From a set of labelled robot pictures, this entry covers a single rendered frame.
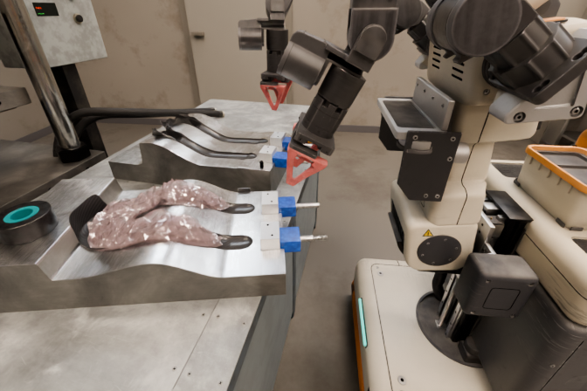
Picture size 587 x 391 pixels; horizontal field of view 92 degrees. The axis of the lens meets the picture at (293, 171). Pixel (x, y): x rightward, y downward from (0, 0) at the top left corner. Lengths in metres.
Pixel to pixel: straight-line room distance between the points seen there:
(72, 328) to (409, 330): 0.97
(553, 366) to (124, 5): 3.91
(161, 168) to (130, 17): 3.02
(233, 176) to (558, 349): 0.83
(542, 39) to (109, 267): 0.70
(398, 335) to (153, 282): 0.86
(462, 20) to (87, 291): 0.68
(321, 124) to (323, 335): 1.14
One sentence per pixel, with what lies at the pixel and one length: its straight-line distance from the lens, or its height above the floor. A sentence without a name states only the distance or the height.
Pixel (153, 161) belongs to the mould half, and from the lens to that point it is 0.89.
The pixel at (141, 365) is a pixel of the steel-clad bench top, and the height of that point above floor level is 0.80.
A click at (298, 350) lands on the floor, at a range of 1.42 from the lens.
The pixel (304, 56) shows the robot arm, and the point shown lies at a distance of 0.43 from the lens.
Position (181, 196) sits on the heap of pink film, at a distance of 0.65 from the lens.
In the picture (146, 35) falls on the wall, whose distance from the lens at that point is 3.74.
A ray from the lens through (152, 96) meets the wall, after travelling 3.89.
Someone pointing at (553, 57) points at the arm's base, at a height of 1.20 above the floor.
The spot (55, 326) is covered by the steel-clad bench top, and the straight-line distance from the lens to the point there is 0.65.
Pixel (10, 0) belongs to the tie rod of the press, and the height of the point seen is 1.27.
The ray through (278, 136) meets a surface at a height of 0.92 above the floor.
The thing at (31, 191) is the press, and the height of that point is 0.78.
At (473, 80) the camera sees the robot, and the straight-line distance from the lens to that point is 0.61.
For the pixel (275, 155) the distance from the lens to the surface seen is 0.78.
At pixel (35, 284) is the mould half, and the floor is 0.86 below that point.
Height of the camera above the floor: 1.25
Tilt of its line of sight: 30 degrees down
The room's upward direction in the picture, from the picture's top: straight up
